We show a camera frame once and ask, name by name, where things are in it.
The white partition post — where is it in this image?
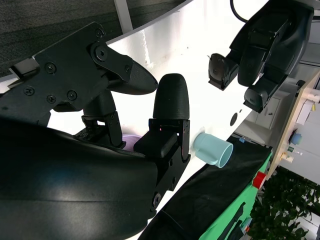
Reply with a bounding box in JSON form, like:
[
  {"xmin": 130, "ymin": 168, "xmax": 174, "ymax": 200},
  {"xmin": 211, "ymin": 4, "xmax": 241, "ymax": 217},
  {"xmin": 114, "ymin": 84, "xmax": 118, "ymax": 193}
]
[{"xmin": 113, "ymin": 0, "xmax": 134, "ymax": 34}]

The red round button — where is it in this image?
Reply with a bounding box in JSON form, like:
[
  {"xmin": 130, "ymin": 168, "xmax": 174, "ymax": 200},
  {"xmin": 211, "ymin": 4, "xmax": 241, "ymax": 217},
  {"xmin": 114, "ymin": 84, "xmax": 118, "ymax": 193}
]
[{"xmin": 253, "ymin": 171, "xmax": 267, "ymax": 190}]

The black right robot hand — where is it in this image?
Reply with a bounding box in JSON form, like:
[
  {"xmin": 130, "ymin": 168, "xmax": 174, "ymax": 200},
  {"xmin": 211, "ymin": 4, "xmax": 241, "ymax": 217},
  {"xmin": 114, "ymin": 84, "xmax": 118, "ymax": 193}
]
[{"xmin": 0, "ymin": 21, "xmax": 192, "ymax": 240}]

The light blue mug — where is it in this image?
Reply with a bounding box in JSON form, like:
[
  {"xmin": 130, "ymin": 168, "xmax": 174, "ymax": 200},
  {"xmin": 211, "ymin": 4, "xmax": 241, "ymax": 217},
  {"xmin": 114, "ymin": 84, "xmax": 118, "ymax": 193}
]
[{"xmin": 193, "ymin": 132, "xmax": 235, "ymax": 169}]

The grey partition panel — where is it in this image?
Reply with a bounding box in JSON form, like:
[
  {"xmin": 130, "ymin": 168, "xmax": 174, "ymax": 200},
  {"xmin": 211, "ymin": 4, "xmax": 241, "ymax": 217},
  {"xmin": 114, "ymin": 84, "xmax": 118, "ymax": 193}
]
[{"xmin": 0, "ymin": 0, "xmax": 189, "ymax": 79}]

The light wooden board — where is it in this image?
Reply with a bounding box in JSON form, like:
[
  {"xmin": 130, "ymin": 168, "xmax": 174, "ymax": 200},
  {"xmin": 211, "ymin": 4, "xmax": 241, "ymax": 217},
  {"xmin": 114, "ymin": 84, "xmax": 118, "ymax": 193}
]
[{"xmin": 265, "ymin": 71, "xmax": 320, "ymax": 180}]

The white cabinet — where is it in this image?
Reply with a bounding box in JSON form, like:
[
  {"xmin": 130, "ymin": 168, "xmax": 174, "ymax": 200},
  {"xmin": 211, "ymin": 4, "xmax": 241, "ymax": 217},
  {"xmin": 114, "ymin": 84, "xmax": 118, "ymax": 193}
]
[{"xmin": 243, "ymin": 62, "xmax": 320, "ymax": 131}]

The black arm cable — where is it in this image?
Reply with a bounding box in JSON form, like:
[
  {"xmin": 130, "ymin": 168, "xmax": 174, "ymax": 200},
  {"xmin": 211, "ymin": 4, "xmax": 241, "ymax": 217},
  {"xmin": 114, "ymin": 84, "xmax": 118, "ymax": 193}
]
[{"xmin": 229, "ymin": 0, "xmax": 249, "ymax": 23}]

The green leafy plant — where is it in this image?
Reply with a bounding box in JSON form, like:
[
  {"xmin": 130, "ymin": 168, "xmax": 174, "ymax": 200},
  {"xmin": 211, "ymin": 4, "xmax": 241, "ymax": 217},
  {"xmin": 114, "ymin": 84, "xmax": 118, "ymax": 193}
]
[{"xmin": 247, "ymin": 166, "xmax": 320, "ymax": 240}]

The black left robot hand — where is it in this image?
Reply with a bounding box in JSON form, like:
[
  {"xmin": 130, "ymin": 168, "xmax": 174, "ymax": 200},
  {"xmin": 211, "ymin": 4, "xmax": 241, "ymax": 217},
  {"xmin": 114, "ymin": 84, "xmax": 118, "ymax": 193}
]
[{"xmin": 207, "ymin": 0, "xmax": 315, "ymax": 115}]

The purple plastic plate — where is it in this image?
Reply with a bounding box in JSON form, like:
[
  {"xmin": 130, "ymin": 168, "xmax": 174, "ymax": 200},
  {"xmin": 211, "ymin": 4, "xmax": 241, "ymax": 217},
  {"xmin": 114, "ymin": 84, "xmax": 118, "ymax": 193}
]
[{"xmin": 121, "ymin": 134, "xmax": 144, "ymax": 152}]

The small blue cup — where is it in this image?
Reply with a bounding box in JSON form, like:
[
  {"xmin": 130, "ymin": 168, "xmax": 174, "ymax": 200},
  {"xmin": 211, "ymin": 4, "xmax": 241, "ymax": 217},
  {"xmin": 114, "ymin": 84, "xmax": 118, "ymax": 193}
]
[{"xmin": 290, "ymin": 133, "xmax": 303, "ymax": 146}]

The green cloth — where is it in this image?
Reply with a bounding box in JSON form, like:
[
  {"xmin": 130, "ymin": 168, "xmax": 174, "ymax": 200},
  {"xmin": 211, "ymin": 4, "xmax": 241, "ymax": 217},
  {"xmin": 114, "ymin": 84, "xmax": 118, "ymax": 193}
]
[{"xmin": 199, "ymin": 149, "xmax": 274, "ymax": 240}]

